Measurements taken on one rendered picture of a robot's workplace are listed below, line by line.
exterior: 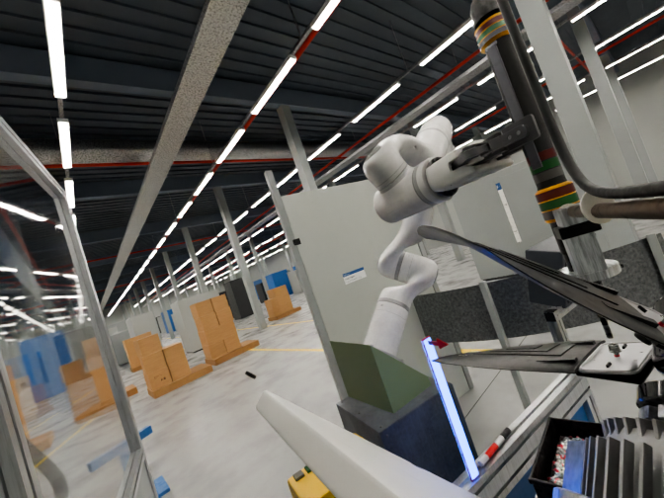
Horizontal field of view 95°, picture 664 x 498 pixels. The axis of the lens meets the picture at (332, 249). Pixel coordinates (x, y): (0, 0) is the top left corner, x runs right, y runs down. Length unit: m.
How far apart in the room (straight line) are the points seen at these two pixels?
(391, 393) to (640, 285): 1.92
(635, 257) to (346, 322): 1.84
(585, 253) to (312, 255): 1.89
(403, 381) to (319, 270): 1.31
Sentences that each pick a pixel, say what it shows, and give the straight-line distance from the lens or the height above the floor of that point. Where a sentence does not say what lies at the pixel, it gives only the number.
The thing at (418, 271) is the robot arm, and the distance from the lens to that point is 1.18.
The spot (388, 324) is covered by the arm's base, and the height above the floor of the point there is 1.16.
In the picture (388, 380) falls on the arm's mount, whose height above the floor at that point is 1.02.
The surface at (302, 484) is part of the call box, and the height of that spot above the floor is 1.07.
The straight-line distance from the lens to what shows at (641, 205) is 0.29.
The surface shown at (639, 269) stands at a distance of 2.62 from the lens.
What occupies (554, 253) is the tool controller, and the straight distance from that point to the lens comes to 1.18.
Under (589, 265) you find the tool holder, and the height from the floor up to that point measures 1.32.
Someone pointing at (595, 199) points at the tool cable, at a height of 1.40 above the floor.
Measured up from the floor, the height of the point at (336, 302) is 1.14.
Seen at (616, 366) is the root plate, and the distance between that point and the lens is 0.54.
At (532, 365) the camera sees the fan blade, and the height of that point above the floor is 1.19.
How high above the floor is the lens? 1.42
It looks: 3 degrees up
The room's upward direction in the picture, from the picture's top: 19 degrees counter-clockwise
